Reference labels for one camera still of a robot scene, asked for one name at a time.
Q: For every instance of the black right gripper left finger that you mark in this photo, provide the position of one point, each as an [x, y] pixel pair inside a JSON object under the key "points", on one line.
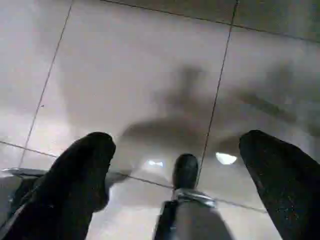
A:
{"points": [[62, 190]]}

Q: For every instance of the grey left robot leg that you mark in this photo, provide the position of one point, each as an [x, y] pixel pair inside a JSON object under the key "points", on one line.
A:
{"points": [[10, 190]]}

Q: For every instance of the black right robot foot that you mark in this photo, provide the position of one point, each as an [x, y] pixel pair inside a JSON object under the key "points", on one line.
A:
{"points": [[185, 171]]}

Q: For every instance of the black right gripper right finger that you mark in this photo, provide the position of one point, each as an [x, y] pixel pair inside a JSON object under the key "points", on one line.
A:
{"points": [[287, 187]]}

